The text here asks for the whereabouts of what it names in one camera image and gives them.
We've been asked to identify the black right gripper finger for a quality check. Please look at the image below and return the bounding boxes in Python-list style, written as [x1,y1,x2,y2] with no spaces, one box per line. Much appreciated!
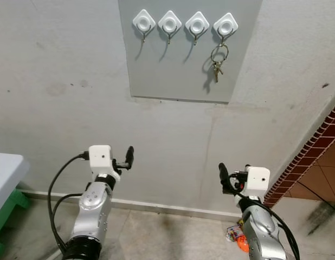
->
[219,162,231,193]

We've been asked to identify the small colourful clear packet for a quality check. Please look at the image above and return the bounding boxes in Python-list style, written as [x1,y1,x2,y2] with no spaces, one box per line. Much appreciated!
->
[226,221,244,243]

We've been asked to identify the orange plastic object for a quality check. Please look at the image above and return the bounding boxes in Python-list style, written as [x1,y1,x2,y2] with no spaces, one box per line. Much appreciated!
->
[236,234,250,254]

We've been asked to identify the white table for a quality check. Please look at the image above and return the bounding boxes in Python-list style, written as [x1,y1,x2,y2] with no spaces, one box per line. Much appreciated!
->
[0,153,30,218]

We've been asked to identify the green plastic stool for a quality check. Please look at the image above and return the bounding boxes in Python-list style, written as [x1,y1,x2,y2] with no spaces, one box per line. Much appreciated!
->
[0,188,30,256]

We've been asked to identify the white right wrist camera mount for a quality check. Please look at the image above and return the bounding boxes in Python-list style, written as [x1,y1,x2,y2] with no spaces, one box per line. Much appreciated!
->
[244,166,270,197]

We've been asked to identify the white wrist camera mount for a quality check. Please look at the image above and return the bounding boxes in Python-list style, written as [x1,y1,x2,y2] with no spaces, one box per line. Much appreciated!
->
[88,145,122,182]
[244,166,270,197]

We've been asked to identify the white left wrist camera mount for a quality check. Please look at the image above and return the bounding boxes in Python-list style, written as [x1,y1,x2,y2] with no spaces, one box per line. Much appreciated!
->
[88,145,122,182]

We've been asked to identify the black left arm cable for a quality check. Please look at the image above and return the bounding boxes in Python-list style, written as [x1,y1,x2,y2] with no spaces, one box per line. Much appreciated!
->
[47,153,91,253]

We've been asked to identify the thin black floor cable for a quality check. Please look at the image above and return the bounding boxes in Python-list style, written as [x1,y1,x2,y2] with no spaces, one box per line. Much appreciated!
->
[302,183,335,215]

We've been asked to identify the grey wall panel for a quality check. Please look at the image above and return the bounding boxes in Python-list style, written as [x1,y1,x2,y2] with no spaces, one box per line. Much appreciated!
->
[118,0,263,104]

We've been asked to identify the keys on metal ring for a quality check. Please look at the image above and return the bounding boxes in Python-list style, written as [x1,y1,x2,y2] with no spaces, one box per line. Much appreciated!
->
[210,42,230,83]

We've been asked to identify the white diamond wall hook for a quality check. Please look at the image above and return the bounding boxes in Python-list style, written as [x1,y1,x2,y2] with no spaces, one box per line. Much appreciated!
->
[213,12,239,44]
[185,11,210,46]
[158,10,183,44]
[132,9,157,43]

